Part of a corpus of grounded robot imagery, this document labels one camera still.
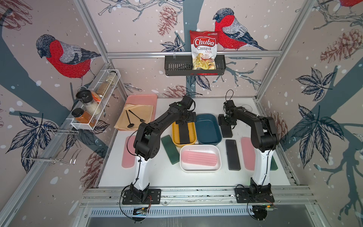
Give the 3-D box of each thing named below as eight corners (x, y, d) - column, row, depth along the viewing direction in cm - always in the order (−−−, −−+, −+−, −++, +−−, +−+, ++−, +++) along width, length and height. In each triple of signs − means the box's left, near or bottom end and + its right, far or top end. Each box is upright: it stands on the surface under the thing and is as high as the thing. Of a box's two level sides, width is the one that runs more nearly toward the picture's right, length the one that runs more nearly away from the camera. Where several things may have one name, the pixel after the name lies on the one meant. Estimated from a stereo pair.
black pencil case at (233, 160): (228, 170, 84) (229, 169, 82) (223, 140, 97) (223, 139, 95) (241, 170, 84) (242, 169, 82) (234, 140, 97) (235, 139, 95)
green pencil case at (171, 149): (172, 165, 86) (171, 162, 83) (161, 139, 97) (160, 136, 94) (181, 160, 88) (181, 157, 85) (169, 136, 99) (169, 132, 96)
